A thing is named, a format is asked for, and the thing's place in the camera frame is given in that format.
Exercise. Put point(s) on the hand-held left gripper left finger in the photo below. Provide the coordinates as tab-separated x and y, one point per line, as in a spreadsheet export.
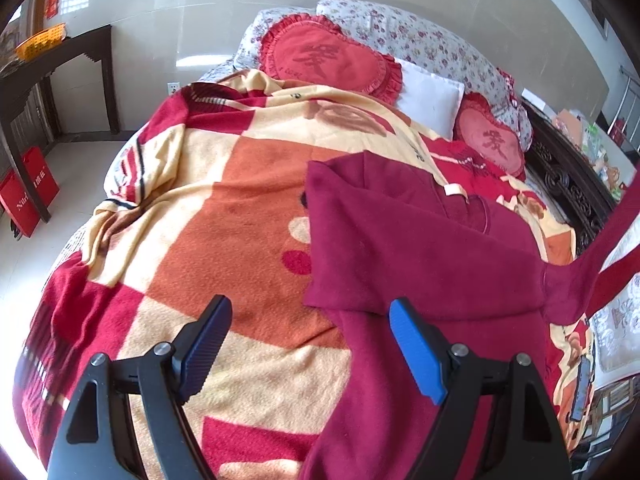
200	355

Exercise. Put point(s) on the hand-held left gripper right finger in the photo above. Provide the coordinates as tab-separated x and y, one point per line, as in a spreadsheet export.
417	350

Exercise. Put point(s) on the maroon sweater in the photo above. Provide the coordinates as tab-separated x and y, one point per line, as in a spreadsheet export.
425	260

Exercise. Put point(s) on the red orange printed blanket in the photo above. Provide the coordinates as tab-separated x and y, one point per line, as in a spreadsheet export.
225	210

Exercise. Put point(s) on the black small device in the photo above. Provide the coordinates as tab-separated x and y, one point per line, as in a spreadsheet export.
582	390

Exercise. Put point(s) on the red garment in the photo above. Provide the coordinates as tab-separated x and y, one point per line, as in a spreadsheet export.
615	287

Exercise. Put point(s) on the small red heart pillow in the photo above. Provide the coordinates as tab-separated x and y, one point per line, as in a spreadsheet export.
492	140

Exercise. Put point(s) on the red shopping bag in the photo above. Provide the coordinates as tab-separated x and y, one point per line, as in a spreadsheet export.
20	205
45	175

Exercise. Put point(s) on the white pillow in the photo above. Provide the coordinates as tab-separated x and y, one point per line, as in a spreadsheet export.
430	95

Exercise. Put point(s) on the pile of packets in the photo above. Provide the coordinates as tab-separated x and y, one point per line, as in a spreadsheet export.
595	150

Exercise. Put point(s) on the red fire extinguisher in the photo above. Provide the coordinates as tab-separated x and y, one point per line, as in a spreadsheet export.
619	132

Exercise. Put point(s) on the large red heart pillow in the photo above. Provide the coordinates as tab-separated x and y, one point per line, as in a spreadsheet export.
325	60

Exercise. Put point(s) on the metal stair railing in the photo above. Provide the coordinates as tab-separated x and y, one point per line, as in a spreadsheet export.
627	100

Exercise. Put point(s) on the dark wooden table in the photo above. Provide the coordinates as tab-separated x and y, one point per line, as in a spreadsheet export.
75	45

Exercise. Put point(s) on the orange plastic basket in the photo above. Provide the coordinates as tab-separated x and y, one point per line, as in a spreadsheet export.
40	42

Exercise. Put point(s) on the carved dark wooden bed frame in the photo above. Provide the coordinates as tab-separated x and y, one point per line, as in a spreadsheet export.
565	180

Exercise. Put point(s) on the white wall outlet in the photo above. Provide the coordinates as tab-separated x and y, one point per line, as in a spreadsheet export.
173	88

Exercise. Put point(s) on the red wall sign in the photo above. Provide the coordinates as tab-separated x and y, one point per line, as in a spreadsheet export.
52	0

